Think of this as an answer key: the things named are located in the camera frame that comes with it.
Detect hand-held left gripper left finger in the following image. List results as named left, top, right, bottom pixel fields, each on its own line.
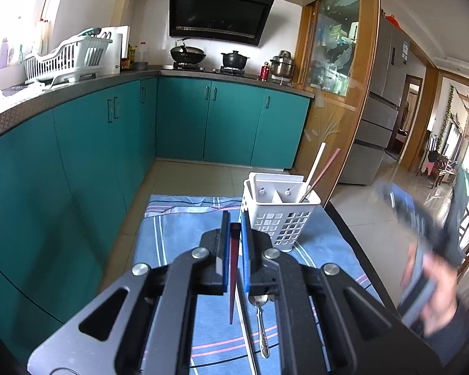
left=27, top=211, right=231, bottom=375

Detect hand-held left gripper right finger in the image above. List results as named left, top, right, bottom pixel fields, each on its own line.
left=240, top=214, right=450, bottom=375

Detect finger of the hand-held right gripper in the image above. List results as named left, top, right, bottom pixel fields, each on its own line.
left=375, top=182, right=431, bottom=240
left=399, top=242, right=438, bottom=327

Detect dark red chopstick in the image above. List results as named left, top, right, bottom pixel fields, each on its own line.
left=229, top=222, right=240, bottom=325

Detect all-steel spoon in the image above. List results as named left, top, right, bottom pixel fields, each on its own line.
left=248, top=295, right=271, bottom=359

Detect white plastic utensil holder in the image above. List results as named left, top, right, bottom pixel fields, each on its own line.
left=240, top=171, right=322, bottom=253

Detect group of chopsticks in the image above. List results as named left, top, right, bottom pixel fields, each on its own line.
left=299, top=147, right=341, bottom=204

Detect person's right forearm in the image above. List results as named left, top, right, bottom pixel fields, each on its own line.
left=426, top=301, right=469, bottom=366

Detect person's right hand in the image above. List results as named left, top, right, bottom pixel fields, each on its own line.
left=420, top=260, right=464, bottom=338

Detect blue striped towel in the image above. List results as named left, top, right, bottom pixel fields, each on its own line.
left=134, top=194, right=384, bottom=375

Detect wooden chair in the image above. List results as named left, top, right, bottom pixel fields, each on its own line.
left=430, top=152, right=459, bottom=188

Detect green hanging vine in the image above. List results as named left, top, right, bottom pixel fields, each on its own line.
left=440, top=86, right=454, bottom=153

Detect silver refrigerator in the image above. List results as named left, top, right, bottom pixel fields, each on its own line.
left=338, top=17, right=413, bottom=186

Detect wood-framed glass door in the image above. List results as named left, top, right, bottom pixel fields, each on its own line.
left=293, top=0, right=380, bottom=204

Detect teal base cabinets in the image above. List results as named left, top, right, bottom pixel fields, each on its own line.
left=0, top=76, right=311, bottom=321

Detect stainless steel pot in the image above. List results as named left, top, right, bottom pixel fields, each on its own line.
left=270, top=50, right=295, bottom=78

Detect gas stove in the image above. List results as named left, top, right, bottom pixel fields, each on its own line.
left=161, top=62, right=259, bottom=77

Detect black lidded pot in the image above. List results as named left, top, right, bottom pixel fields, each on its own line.
left=220, top=50, right=250, bottom=69

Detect black wok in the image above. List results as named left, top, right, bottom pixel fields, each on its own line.
left=169, top=38, right=207, bottom=64

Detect grey kitchen countertop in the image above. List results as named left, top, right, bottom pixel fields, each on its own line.
left=0, top=68, right=315, bottom=145

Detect clear oil bottle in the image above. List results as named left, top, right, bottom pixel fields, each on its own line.
left=137, top=41, right=150, bottom=71

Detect dark sauce bottle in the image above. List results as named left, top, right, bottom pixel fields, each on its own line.
left=121, top=45, right=137, bottom=70

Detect white cutting board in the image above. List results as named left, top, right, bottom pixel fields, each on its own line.
left=102, top=25, right=130, bottom=75

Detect white dish rack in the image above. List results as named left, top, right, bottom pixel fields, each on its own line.
left=23, top=27, right=114, bottom=87

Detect black range hood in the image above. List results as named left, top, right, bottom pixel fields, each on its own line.
left=169, top=0, right=277, bottom=46

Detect white rag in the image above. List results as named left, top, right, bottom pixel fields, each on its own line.
left=0, top=82, right=43, bottom=111

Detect white detergent bottle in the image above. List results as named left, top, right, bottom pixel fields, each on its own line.
left=37, top=17, right=51, bottom=57

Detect kitchen window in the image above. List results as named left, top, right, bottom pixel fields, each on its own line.
left=0, top=0, right=59, bottom=71

